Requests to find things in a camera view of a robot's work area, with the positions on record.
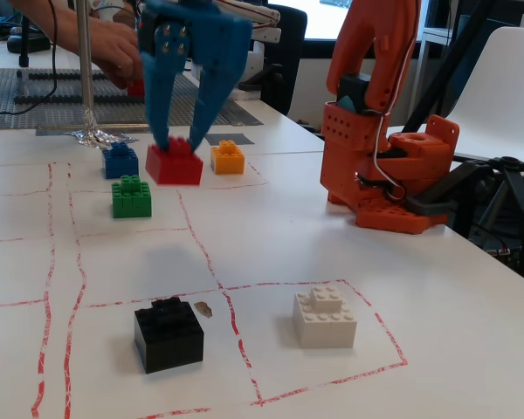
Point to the silver metal pole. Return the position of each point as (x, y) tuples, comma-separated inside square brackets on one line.
[(84, 65)]

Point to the small red lego block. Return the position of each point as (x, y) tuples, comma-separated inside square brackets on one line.
[(136, 89)]

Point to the white lego block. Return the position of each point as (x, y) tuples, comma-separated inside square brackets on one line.
[(325, 325)]

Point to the green lego block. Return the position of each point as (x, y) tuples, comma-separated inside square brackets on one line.
[(131, 201)]

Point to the grey tape marker patch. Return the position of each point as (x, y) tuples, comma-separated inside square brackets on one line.
[(240, 139)]

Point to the black table clamp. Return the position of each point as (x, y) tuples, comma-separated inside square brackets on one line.
[(454, 183)]

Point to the black office chair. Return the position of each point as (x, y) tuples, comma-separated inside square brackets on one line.
[(288, 65)]

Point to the crumpled aluminium foil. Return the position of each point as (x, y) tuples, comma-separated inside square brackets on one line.
[(100, 137)]

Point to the brown paper scrap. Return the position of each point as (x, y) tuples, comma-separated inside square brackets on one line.
[(204, 309)]

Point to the person's bare forearm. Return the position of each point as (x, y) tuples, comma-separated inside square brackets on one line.
[(48, 22)]

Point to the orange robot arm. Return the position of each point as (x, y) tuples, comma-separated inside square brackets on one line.
[(375, 35)]

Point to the black lego block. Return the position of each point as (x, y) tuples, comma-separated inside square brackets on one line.
[(168, 340)]

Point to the grey lego baseplate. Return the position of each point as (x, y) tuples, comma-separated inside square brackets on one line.
[(26, 109)]

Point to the large red lego block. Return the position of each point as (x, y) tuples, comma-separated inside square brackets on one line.
[(174, 168)]

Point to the orange lego block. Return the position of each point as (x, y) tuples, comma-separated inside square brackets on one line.
[(228, 161)]

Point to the person's bare hand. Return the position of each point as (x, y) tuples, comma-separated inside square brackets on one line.
[(118, 48)]

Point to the long dark tape strip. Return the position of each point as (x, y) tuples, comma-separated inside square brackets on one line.
[(61, 129)]

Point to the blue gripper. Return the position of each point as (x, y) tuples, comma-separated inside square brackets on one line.
[(210, 41)]

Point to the dark grey lego brick row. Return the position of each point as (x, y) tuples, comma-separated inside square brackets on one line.
[(70, 99)]

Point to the white plastic chair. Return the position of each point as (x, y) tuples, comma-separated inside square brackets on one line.
[(515, 65)]

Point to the blue lego block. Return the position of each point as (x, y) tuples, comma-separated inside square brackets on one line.
[(120, 163)]

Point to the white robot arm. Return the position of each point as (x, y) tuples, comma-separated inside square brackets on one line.
[(266, 26)]

